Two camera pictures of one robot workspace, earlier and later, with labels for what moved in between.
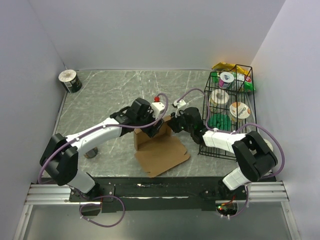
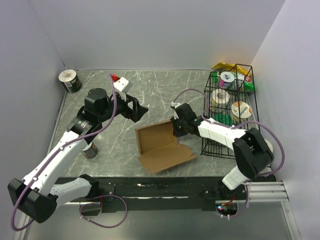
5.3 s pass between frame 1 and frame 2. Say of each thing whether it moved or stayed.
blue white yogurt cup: stayed
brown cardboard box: moved
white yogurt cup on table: stayed
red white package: stayed
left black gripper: moved
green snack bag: stayed
